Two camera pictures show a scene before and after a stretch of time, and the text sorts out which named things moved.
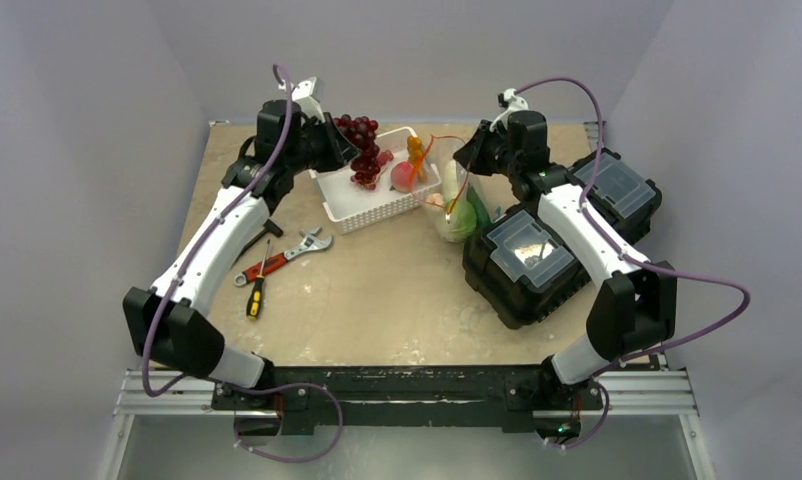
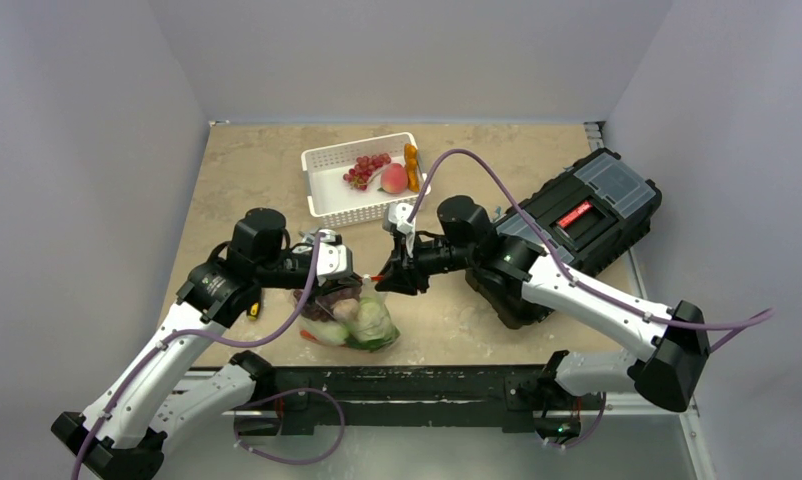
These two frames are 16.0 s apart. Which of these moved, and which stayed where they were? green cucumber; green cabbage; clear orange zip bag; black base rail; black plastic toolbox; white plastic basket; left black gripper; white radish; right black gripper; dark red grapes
Moved: left black gripper; clear orange zip bag; dark red grapes; right black gripper; green cabbage; green cucumber; white radish
Stayed: black base rail; white plastic basket; black plastic toolbox
